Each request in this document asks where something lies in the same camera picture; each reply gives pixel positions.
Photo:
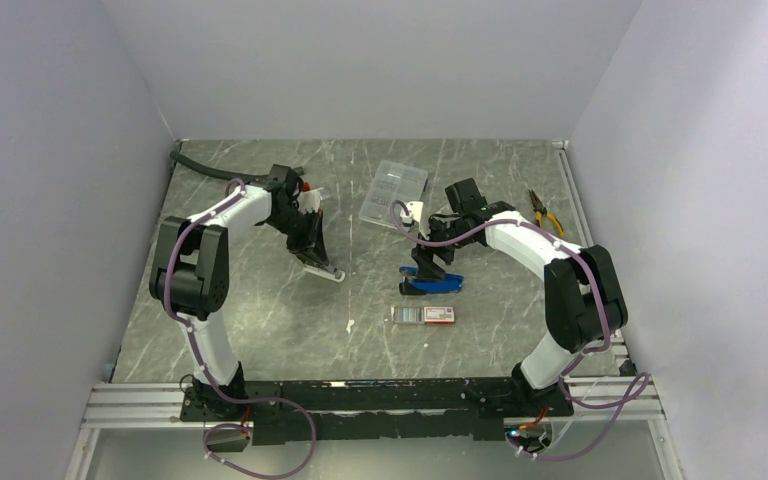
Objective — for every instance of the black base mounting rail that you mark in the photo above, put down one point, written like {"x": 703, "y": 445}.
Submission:
{"x": 479, "y": 407}

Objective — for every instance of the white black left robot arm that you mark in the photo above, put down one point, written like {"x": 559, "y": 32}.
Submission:
{"x": 190, "y": 274}

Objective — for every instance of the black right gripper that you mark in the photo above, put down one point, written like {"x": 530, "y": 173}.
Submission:
{"x": 423, "y": 255}

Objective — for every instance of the aluminium frame rail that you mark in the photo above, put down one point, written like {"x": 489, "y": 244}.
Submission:
{"x": 159, "y": 405}

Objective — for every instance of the red white staples box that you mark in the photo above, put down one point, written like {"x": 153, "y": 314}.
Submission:
{"x": 422, "y": 315}

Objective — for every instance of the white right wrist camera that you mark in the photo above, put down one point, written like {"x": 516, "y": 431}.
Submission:
{"x": 412, "y": 216}

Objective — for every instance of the clear plastic screw organizer box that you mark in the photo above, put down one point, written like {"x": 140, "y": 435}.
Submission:
{"x": 392, "y": 181}

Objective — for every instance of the yellow handled pliers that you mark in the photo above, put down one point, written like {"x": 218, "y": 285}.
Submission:
{"x": 543, "y": 217}

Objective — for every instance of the small beige white stapler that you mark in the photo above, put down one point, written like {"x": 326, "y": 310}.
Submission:
{"x": 328, "y": 272}

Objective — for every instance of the blue black stapler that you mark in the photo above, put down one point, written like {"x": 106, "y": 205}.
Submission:
{"x": 412, "y": 286}

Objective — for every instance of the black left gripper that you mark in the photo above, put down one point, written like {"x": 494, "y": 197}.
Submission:
{"x": 312, "y": 245}

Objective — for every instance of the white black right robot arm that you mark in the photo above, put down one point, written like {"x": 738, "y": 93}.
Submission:
{"x": 584, "y": 304}

